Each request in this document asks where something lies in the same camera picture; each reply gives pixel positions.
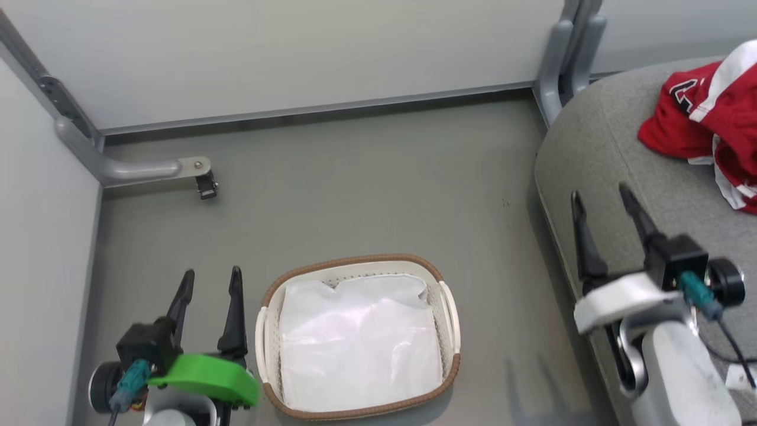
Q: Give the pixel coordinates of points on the dark partition hinge bracket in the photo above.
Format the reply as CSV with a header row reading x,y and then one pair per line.
x,y
65,103

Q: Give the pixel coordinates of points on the black caster wheel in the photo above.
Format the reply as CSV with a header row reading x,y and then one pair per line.
x,y
207,186

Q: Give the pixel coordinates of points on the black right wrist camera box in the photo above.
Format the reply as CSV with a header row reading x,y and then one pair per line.
x,y
677,260

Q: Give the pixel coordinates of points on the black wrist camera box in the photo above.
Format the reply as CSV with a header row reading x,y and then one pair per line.
x,y
677,260
142,343

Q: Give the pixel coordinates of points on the white basket liner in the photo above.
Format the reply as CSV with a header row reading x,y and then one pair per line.
x,y
361,349

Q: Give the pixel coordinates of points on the white laundry basket brown rim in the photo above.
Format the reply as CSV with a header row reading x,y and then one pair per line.
x,y
269,355

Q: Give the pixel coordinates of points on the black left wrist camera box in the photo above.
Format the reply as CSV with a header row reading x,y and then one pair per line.
x,y
142,343

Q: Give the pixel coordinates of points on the grey partition foot bar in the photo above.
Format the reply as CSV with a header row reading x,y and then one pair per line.
x,y
136,170

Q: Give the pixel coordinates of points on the grey fabric sofa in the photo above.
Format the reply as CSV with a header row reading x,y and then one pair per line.
x,y
621,154

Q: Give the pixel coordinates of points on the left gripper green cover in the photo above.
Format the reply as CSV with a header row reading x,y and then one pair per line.
x,y
207,378

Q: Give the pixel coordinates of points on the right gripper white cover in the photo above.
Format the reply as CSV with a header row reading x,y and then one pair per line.
x,y
627,299

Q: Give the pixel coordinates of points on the red and white jersey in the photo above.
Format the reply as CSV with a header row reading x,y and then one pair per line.
x,y
692,124

